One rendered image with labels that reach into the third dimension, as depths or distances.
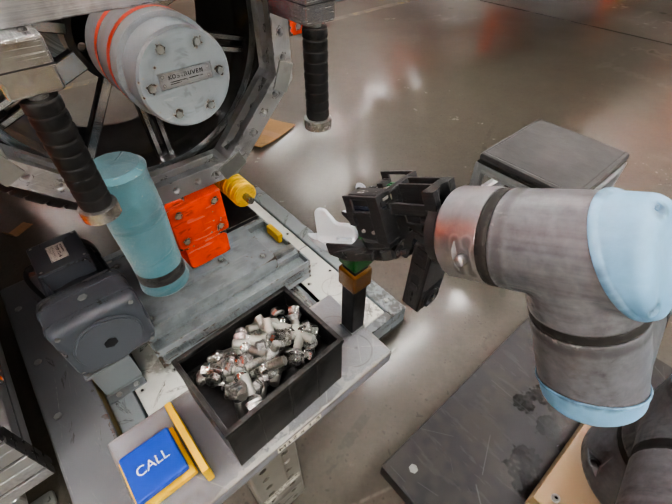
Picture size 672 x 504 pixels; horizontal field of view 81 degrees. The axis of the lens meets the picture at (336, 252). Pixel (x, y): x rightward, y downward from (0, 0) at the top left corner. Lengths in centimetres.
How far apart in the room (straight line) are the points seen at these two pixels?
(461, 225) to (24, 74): 41
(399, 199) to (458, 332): 93
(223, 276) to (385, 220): 79
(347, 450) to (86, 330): 66
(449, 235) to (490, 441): 55
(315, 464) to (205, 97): 86
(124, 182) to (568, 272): 55
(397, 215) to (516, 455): 56
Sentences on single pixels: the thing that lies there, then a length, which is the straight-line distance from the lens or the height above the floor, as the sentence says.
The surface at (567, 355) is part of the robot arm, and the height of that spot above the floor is 77.
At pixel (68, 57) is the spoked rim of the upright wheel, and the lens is 82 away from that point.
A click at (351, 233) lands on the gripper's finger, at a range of 47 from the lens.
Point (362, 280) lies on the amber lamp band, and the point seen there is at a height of 60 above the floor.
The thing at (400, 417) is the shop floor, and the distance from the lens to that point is 116.
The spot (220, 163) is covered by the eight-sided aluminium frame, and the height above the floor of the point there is 62.
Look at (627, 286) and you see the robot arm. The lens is 32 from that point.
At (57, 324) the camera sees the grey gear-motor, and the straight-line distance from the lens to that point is 97.
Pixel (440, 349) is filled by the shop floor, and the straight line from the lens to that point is 128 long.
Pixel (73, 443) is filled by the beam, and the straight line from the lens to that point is 115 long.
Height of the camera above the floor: 106
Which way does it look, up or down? 45 degrees down
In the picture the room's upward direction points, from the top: straight up
